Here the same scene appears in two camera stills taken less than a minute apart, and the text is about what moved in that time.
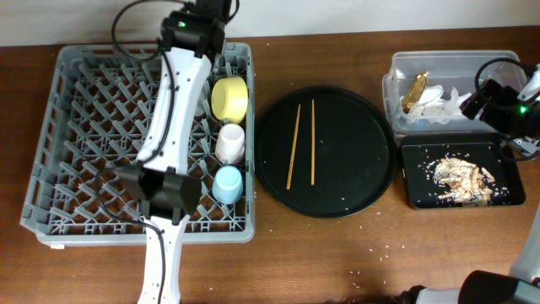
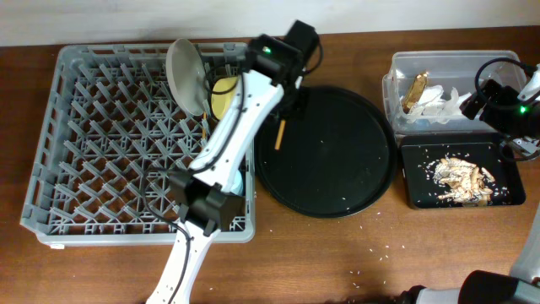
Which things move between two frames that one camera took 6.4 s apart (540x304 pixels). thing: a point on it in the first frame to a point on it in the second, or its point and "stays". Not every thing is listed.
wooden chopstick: (312, 154) to (280, 133)
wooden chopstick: (293, 144) to (204, 131)
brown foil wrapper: (417, 87) stays
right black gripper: (500, 97) stays
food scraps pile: (466, 183) stays
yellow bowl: (229, 99) stays
